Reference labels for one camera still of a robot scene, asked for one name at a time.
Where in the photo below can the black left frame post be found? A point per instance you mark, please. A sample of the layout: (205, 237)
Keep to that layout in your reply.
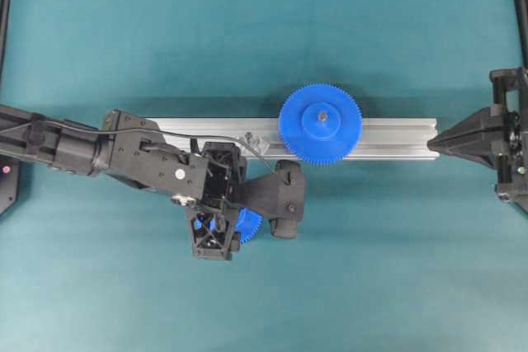
(6, 18)

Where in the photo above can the small blue plastic gear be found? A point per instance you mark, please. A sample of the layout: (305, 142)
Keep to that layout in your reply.
(248, 225)

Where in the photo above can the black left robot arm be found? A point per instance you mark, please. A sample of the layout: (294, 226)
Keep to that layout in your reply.
(134, 151)

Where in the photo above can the aluminium extrusion rail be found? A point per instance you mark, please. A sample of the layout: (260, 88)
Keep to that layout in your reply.
(381, 139)

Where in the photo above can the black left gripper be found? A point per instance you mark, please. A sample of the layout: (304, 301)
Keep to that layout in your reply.
(213, 236)

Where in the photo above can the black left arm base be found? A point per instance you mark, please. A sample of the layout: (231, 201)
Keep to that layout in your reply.
(10, 176)

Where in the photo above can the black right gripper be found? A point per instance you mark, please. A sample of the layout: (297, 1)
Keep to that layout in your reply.
(507, 115)

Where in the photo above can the large blue plastic gear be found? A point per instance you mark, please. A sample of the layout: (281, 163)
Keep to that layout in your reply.
(312, 140)

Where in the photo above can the silver shaft mounting bracket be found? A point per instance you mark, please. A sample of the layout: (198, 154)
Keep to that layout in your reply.
(256, 142)

